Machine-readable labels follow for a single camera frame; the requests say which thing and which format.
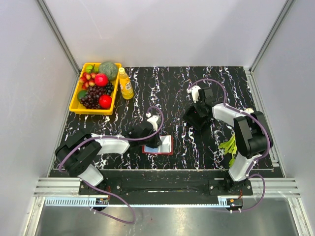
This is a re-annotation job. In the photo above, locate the black card dispenser box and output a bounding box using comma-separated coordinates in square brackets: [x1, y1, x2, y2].
[183, 105, 213, 131]

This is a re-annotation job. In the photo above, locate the red leather card holder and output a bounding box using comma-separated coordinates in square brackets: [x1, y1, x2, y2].
[142, 135, 174, 155]

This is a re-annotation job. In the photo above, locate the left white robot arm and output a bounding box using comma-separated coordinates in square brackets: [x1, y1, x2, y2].
[55, 115, 162, 194]

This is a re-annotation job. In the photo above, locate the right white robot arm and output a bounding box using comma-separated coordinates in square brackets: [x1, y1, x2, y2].
[188, 86, 273, 195]

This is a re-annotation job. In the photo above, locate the yellow juice bottle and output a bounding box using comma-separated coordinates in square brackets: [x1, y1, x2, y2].
[118, 67, 134, 100]

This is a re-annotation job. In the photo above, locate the red apple lower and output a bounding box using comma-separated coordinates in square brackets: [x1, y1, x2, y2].
[98, 95, 112, 110]

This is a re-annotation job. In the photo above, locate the red apple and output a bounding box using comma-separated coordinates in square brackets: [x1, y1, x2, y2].
[98, 95, 112, 110]
[94, 73, 109, 87]

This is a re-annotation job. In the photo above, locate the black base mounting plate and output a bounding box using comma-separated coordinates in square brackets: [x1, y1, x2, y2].
[78, 169, 253, 197]

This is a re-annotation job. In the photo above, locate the yellow plastic tray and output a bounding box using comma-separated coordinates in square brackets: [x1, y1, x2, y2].
[69, 62, 119, 115]

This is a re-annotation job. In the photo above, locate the dark purple grape bunch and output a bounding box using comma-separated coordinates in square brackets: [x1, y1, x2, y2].
[79, 83, 114, 110]

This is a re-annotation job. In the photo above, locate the red apple upper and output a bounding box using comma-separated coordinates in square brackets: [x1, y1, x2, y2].
[94, 73, 109, 87]

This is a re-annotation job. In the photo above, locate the green broccoli head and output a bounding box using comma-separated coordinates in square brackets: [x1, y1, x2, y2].
[98, 61, 119, 81]

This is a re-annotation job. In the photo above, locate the green lime fruit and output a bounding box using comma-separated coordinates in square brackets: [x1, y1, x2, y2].
[77, 90, 87, 101]

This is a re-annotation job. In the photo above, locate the small red fruits cluster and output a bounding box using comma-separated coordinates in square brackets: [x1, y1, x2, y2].
[79, 72, 96, 90]

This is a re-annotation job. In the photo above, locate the green pear fruit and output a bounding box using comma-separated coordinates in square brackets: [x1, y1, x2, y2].
[85, 64, 98, 74]

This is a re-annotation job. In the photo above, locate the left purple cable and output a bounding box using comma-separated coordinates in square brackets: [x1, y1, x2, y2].
[58, 106, 165, 224]

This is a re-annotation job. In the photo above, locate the purple cable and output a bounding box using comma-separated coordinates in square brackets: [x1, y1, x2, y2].
[58, 106, 165, 224]
[187, 78, 271, 213]

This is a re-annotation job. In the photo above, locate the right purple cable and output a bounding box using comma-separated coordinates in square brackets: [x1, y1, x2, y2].
[187, 78, 271, 213]

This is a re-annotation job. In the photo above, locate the aluminium frame rail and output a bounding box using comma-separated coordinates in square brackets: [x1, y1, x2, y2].
[35, 177, 300, 198]

